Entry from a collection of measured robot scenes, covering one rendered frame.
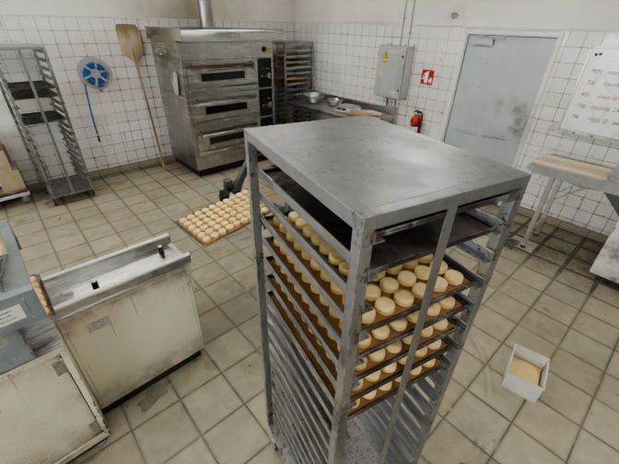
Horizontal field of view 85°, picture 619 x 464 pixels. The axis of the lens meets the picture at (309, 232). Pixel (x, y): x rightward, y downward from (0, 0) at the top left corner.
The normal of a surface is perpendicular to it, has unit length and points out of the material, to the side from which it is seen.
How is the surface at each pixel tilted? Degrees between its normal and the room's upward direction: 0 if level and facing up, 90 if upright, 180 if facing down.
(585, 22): 90
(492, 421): 0
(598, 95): 90
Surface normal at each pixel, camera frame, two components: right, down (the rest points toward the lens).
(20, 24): 0.66, 0.41
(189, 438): 0.02, -0.85
